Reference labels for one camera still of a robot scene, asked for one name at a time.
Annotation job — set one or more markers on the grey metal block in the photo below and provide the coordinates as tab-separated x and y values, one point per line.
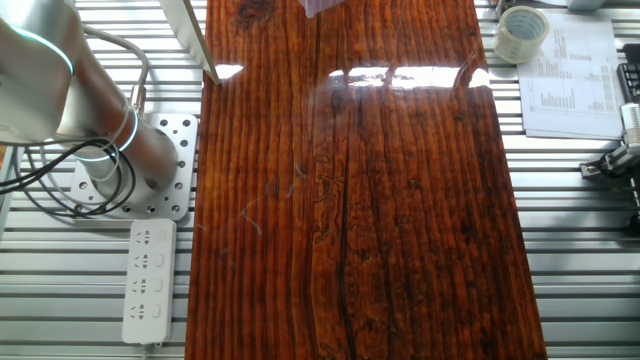
587	4

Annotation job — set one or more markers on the printed paper sheet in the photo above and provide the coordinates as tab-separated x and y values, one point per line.
570	100

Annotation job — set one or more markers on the clear packing tape roll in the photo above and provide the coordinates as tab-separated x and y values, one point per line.
505	45

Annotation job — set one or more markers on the black keyboard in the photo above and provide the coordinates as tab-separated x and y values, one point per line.
631	80

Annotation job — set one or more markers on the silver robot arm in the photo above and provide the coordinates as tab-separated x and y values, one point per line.
45	85

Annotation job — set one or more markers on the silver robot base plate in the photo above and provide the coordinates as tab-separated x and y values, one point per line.
182	150

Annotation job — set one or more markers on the white power strip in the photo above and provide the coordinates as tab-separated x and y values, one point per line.
150	280

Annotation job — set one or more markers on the purple pipette tip box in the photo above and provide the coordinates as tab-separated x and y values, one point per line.
320	6

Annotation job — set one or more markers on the silver exterior camera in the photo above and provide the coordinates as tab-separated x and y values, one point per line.
632	125

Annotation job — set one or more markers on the wood-grain table board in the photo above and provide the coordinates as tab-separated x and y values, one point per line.
350	250

